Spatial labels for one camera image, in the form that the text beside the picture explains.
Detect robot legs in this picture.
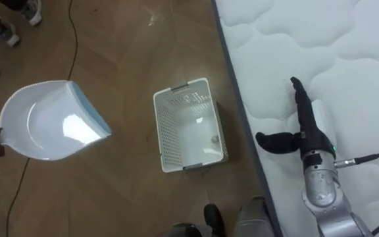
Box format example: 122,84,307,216
164,196,278,237

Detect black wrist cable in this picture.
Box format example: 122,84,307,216
333,149,379,237

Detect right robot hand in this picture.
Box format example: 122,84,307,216
255,76,338,162

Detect white perforated plastic basket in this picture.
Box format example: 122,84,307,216
152,77,229,174

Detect grey bed with white mattress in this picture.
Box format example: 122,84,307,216
211,0,379,237

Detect white dustpan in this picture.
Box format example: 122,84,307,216
0,79,113,162

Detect black floor cable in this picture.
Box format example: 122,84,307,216
5,0,80,237

